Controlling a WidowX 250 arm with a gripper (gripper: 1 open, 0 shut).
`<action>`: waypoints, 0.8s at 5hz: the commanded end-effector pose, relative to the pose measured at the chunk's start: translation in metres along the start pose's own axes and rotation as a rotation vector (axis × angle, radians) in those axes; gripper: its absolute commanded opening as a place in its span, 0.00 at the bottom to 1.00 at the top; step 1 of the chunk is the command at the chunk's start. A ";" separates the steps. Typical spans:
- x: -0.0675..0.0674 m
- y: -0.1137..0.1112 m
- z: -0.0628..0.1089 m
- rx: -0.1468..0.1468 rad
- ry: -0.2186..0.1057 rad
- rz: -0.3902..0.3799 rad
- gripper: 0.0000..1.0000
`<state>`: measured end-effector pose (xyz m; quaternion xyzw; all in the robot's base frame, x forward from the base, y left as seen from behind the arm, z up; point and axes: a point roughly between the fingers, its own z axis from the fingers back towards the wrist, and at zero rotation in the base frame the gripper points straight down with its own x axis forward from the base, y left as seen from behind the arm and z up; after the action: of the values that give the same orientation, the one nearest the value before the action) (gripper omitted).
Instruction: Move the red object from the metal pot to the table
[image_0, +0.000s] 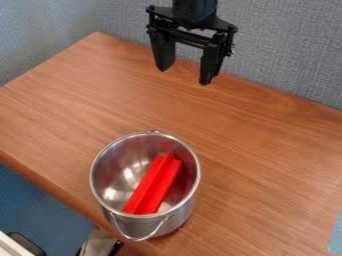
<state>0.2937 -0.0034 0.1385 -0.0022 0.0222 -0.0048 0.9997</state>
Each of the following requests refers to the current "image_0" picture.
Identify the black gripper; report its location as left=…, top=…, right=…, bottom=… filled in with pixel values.
left=145, top=0, right=237, bottom=85

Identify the metal pot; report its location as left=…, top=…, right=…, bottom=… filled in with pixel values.
left=89, top=130, right=201, bottom=241

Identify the red plastic block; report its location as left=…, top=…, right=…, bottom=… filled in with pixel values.
left=122, top=153, right=181, bottom=215

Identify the white box corner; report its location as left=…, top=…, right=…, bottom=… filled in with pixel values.
left=0, top=232, right=30, bottom=256

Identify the grey metal table bracket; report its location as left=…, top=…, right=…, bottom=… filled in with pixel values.
left=74, top=228, right=124, bottom=256

